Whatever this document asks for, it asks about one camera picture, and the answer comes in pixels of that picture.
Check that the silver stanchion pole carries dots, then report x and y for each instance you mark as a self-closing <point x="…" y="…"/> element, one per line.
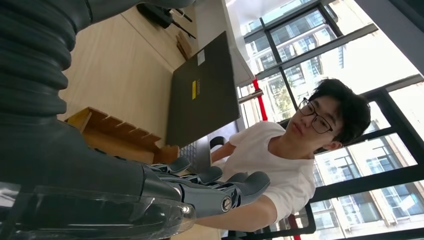
<point x="250" y="96"/>

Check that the black remote controller with antennas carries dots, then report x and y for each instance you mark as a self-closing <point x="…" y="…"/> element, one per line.
<point x="155" y="15"/>

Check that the person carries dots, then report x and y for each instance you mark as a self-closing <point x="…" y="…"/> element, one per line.
<point x="288" y="172"/>

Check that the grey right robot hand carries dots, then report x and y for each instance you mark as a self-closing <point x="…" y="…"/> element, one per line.
<point x="66" y="172"/>

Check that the black window frame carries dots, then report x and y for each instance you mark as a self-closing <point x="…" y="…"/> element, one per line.
<point x="318" y="51"/>

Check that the brown wooden card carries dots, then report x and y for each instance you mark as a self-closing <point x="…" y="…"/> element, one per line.
<point x="186" y="51"/>
<point x="182" y="41"/>

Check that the white counter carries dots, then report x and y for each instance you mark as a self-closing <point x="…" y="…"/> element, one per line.
<point x="215" y="26"/>

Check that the grey laptop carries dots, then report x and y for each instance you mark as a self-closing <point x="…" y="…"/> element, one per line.
<point x="202" y="92"/>

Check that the black office chair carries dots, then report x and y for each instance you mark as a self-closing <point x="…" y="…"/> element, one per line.
<point x="217" y="141"/>

